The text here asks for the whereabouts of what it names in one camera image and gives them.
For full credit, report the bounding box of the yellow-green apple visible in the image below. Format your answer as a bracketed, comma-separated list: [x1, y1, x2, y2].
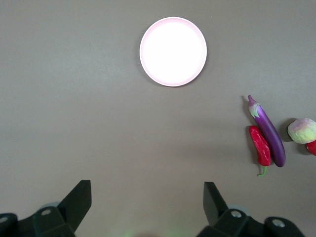
[287, 118, 316, 144]

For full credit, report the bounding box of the purple eggplant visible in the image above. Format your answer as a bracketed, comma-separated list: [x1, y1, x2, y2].
[247, 95, 286, 168]

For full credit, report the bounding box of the red apple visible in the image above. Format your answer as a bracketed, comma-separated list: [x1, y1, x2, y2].
[306, 139, 316, 157]

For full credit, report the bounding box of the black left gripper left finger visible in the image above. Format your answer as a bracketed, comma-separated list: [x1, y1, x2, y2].
[0, 180, 92, 237]

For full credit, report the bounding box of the pink round plate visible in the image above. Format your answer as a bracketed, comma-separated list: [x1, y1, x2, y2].
[139, 16, 208, 87]

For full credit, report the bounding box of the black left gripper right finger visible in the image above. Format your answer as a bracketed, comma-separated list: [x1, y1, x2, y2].
[197, 182, 307, 237]

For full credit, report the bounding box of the red chili pepper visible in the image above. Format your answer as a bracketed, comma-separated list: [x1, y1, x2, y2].
[248, 125, 272, 177]

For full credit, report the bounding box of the brown table cloth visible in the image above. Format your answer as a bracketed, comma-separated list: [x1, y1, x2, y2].
[0, 0, 316, 237]

